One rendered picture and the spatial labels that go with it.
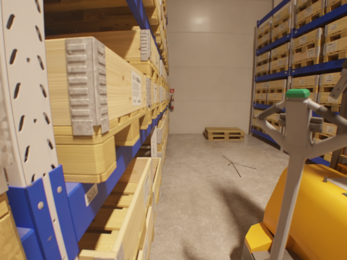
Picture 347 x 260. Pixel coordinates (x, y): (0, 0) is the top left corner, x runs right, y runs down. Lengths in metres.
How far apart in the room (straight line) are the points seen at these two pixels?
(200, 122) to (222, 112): 0.92
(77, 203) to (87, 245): 0.46
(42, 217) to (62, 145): 0.17
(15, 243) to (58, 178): 0.18
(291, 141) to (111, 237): 0.92
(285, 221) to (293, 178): 0.23
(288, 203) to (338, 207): 0.30
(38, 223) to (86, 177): 0.15
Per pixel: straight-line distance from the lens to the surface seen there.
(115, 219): 1.01
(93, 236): 0.96
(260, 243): 1.56
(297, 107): 0.81
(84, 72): 0.42
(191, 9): 6.98
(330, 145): 0.82
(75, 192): 0.47
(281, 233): 1.09
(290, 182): 0.95
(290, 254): 1.42
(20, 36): 0.36
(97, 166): 0.45
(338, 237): 1.18
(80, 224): 0.51
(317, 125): 0.82
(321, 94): 4.14
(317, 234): 1.25
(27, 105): 0.35
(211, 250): 1.89
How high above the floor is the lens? 1.39
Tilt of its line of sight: 11 degrees down
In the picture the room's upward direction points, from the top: straight up
